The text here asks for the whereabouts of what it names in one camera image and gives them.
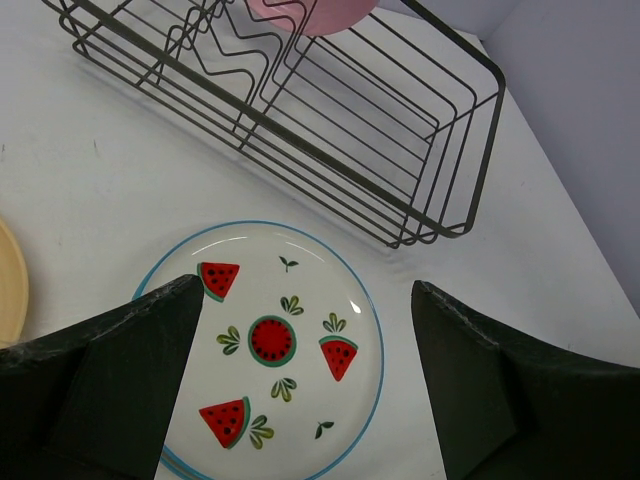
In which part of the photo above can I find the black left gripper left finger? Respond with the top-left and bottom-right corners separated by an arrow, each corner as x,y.
1,274 -> 204,479

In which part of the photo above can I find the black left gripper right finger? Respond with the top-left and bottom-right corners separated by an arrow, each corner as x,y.
411,281 -> 639,479

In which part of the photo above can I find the black wire dish rack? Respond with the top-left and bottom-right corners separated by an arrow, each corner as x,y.
51,1 -> 506,248

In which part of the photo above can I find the yellow plate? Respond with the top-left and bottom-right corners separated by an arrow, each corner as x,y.
1,220 -> 29,348

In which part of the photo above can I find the pink plate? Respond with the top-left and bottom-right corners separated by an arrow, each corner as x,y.
247,0 -> 378,37

